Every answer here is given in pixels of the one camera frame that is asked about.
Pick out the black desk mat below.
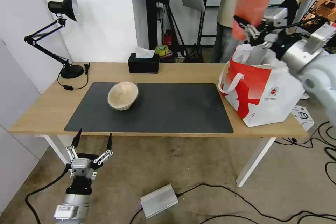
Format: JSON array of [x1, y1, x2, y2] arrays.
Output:
[[64, 82, 234, 134]]

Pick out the white tissue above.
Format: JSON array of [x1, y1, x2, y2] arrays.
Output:
[[135, 46, 155, 60]]

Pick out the beige paper bowl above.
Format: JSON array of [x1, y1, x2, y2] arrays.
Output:
[[107, 81, 139, 111]]

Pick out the standing person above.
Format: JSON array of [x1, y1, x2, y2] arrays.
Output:
[[211, 0, 264, 64]]

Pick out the red white takeout bag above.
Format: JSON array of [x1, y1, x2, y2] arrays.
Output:
[[218, 44, 307, 128]]

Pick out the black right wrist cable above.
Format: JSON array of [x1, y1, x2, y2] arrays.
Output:
[[272, 16, 330, 29]]

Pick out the black lamp cable with switch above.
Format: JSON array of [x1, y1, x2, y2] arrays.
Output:
[[57, 62, 91, 91]]

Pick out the yellow green tape roll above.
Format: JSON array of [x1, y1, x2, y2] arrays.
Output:
[[154, 45, 170, 57]]

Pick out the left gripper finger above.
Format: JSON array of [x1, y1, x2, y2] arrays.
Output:
[[65, 128, 82, 163], [93, 133, 115, 167]]

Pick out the short black floor cable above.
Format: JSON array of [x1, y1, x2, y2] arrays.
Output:
[[129, 205, 144, 224]]

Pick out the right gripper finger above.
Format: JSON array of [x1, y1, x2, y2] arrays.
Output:
[[262, 17, 279, 28], [233, 15, 263, 41]]

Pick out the white printed cardboard box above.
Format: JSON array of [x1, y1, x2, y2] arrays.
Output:
[[290, 105, 315, 132]]

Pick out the seated person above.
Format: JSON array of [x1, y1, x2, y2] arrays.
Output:
[[280, 0, 322, 35]]

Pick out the computer monitor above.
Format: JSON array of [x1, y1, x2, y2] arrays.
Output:
[[301, 0, 336, 49]]

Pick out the red drink cup white lid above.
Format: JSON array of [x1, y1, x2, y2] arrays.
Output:
[[232, 0, 282, 41]]

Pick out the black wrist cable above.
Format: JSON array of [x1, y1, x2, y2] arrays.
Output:
[[24, 166, 72, 224], [272, 16, 330, 29]]

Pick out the black desk lamp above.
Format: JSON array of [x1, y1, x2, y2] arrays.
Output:
[[24, 0, 85, 79]]

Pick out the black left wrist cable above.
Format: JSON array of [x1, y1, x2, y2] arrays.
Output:
[[24, 166, 72, 224]]

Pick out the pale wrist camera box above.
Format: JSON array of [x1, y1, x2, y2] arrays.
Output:
[[71, 158, 92, 180]]

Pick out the black light stand tripod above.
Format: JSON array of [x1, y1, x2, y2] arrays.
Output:
[[157, 2, 206, 63]]

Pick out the tangled black floor cables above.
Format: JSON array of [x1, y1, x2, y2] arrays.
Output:
[[273, 121, 336, 163]]

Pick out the long black floor cable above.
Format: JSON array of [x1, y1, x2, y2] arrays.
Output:
[[176, 183, 336, 224]]

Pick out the wooden table white legs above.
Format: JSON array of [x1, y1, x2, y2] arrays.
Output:
[[7, 62, 309, 188]]

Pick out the silver power supply box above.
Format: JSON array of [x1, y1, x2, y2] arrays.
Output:
[[140, 184, 180, 219]]

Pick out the black tissue box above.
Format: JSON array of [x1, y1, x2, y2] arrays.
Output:
[[128, 52, 160, 74]]

